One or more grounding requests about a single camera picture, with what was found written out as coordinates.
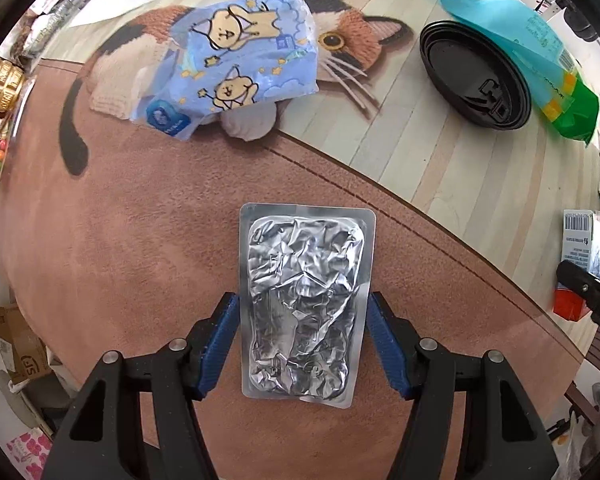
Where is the silver foil blister pack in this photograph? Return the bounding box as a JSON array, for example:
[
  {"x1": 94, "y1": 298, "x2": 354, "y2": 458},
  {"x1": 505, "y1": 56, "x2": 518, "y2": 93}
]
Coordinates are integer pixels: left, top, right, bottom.
[{"x1": 238, "y1": 204, "x2": 376, "y2": 408}]

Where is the blue cartoon tissue pack wrapper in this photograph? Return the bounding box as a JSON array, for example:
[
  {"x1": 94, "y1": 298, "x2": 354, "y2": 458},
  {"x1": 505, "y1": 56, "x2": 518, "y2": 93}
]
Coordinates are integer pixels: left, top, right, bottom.
[{"x1": 130, "y1": 0, "x2": 318, "y2": 140}]

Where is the red small box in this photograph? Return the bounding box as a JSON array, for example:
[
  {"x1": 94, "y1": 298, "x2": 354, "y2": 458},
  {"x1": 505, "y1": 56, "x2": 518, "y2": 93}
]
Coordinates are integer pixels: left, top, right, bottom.
[{"x1": 553, "y1": 286, "x2": 590, "y2": 322}]

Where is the white barcode box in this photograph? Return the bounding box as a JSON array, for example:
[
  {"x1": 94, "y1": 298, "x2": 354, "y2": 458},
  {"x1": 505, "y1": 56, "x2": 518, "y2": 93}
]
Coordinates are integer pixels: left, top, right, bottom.
[{"x1": 562, "y1": 209, "x2": 600, "y2": 276}]

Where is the pink floral paper bag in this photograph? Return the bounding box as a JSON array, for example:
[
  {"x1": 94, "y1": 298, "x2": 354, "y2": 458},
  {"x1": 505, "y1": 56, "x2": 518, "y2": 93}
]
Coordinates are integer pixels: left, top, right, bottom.
[{"x1": 6, "y1": 428, "x2": 52, "y2": 480}]

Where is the brown cardboard box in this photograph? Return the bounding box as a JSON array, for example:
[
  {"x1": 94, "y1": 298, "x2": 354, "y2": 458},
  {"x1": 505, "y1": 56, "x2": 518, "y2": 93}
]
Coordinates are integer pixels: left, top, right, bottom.
[{"x1": 0, "y1": 304, "x2": 52, "y2": 385}]

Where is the pink cat pattern table mat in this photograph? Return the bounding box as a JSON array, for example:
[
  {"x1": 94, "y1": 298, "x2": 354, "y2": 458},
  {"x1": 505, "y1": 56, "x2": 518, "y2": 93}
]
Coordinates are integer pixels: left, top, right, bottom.
[{"x1": 0, "y1": 0, "x2": 600, "y2": 479}]

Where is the teal green plastic bag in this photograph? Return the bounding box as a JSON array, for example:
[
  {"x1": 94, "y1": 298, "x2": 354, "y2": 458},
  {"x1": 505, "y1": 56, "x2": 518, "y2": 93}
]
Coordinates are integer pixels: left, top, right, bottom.
[{"x1": 440, "y1": 0, "x2": 600, "y2": 143}]

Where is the black plastic tray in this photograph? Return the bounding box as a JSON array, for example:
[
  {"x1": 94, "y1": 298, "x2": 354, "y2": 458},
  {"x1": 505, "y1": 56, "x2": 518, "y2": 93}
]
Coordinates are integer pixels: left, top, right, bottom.
[{"x1": 419, "y1": 21, "x2": 532, "y2": 130}]

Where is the gold foil chocolate box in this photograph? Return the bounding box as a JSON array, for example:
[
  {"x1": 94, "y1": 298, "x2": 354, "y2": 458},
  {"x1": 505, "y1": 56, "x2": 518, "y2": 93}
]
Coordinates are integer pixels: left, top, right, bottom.
[{"x1": 0, "y1": 57, "x2": 24, "y2": 116}]

